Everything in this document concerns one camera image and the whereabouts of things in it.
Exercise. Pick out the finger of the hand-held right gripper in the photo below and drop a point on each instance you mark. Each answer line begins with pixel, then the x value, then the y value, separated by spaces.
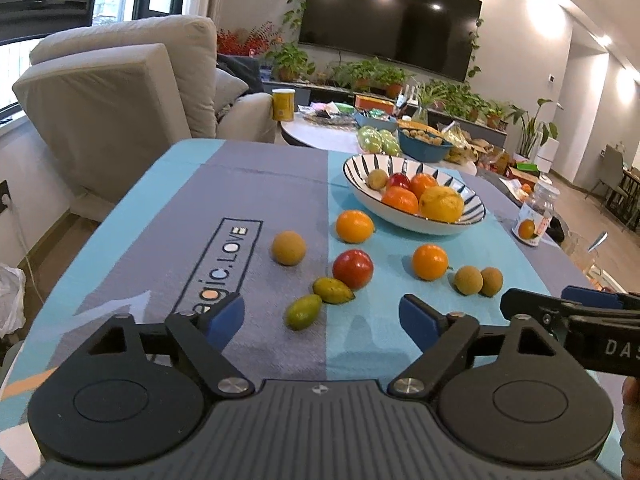
pixel 530 302
pixel 595 296

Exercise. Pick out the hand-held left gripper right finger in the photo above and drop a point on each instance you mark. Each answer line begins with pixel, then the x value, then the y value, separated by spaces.
pixel 417 320

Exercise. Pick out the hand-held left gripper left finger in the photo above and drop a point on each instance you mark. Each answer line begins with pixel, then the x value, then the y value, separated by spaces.
pixel 225 317

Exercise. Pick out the brown longan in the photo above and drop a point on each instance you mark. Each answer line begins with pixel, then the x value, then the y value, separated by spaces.
pixel 377 179
pixel 467 280
pixel 492 281
pixel 288 247

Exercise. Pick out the tangerine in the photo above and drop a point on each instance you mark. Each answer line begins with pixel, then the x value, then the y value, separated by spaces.
pixel 430 261
pixel 400 200
pixel 424 184
pixel 355 226

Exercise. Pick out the green olive fruit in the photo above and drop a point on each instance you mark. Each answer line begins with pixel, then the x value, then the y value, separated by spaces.
pixel 303 311
pixel 333 290

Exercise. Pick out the small red fruit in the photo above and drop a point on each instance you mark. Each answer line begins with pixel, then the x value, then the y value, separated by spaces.
pixel 399 180
pixel 353 269

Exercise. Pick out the yellow lemon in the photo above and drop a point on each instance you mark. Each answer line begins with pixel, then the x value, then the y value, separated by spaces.
pixel 441 203

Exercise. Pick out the white bowl with dark stripes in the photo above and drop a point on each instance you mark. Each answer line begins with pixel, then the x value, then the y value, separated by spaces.
pixel 360 195

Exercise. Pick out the person's right hand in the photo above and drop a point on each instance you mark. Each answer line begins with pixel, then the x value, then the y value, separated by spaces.
pixel 632 420

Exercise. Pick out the clear drinking glass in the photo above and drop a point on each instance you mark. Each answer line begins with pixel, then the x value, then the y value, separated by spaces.
pixel 582 255

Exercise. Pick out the metal spoon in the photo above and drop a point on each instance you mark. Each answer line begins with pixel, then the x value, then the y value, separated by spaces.
pixel 599 241

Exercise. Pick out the clear jar with orange label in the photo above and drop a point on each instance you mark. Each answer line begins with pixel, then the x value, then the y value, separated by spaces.
pixel 532 220

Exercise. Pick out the small orange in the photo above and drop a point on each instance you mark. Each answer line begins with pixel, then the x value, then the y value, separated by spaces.
pixel 526 189

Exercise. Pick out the dark oval side table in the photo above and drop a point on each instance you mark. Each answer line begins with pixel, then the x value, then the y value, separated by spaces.
pixel 505 190

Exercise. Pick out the green and orange box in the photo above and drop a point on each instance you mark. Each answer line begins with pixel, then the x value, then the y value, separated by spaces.
pixel 525 170

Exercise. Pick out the brown cardboard boxes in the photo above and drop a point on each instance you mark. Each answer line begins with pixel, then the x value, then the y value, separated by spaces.
pixel 495 162

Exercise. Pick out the white floor appliance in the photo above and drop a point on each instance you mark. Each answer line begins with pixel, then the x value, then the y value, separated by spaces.
pixel 546 155

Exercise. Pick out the blue bowl of longans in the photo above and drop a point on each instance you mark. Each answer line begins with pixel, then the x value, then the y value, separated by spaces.
pixel 422 149

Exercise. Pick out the tall leafy plant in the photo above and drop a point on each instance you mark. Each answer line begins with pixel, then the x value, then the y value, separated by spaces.
pixel 527 125

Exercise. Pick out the pack of green apples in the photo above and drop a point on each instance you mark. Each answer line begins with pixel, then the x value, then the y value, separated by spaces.
pixel 377 141

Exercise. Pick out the teal snack basket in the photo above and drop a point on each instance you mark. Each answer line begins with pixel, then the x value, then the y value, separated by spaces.
pixel 375 122

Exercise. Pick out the white round coffee table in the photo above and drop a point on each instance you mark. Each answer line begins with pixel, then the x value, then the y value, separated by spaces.
pixel 320 137

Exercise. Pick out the white plastic bag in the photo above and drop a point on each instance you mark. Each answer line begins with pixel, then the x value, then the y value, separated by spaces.
pixel 11 300

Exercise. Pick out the glass vase with green plant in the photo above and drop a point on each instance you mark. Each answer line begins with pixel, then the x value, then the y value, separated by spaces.
pixel 425 105

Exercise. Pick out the yellow cup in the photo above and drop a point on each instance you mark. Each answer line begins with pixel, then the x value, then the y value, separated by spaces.
pixel 283 105

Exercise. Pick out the glass snack tray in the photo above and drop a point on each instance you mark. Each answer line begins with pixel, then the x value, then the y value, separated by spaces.
pixel 327 116

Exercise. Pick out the beige pillow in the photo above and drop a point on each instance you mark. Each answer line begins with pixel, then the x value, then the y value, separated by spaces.
pixel 231 92

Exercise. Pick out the beige sofa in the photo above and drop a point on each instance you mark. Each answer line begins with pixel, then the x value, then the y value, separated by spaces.
pixel 125 110

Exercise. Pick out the dark jacket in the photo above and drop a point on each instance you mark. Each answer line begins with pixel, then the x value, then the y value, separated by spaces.
pixel 242 72

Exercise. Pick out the row of green potted plants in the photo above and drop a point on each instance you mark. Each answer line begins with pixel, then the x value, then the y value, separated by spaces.
pixel 370 72

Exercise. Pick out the red flowering plant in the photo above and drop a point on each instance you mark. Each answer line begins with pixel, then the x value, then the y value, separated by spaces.
pixel 245 42

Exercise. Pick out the large black framed window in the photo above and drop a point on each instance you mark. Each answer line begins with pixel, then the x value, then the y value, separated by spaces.
pixel 50 10

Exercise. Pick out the black wall socket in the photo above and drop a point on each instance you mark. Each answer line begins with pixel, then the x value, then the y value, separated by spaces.
pixel 4 195

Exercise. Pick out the black wall television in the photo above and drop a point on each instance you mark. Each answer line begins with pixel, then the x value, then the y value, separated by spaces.
pixel 390 15

